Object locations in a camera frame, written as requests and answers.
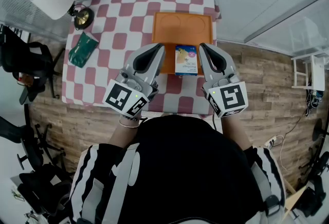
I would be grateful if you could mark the person's right forearm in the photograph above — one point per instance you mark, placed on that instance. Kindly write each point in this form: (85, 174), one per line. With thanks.
(236, 135)

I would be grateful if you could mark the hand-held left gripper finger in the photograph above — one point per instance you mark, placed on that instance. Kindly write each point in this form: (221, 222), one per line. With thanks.
(130, 61)
(158, 68)

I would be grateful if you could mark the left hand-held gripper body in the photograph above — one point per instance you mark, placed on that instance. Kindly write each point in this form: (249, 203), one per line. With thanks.
(117, 95)

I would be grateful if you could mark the cardboard sheet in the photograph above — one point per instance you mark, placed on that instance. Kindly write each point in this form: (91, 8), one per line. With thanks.
(293, 200)

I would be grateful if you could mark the black office chair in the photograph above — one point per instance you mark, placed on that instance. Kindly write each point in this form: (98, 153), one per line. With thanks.
(41, 192)
(28, 58)
(312, 200)
(28, 151)

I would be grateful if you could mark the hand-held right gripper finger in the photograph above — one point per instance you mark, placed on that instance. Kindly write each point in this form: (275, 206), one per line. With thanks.
(205, 71)
(231, 67)

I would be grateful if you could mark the person's left forearm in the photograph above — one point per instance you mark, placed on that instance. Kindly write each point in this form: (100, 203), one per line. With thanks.
(123, 138)

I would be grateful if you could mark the black round-base stand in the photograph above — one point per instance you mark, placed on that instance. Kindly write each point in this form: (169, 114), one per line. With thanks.
(318, 130)

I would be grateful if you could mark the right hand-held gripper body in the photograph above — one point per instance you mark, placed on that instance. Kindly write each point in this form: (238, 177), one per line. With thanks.
(231, 99)

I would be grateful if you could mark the person's black white striped top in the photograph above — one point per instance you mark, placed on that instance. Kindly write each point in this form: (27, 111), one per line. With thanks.
(185, 166)

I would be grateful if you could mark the blue white snack box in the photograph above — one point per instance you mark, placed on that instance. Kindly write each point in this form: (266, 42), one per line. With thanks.
(185, 61)

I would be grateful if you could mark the green packet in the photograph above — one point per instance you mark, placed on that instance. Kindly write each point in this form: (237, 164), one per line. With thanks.
(82, 49)

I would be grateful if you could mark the orange plastic tray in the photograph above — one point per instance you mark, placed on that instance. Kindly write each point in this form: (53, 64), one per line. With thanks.
(180, 30)

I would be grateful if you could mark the white power strip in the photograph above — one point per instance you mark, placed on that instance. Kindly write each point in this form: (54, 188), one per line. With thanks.
(271, 140)

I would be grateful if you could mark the red white checkered tablecloth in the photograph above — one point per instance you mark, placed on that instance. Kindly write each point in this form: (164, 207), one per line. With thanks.
(118, 38)

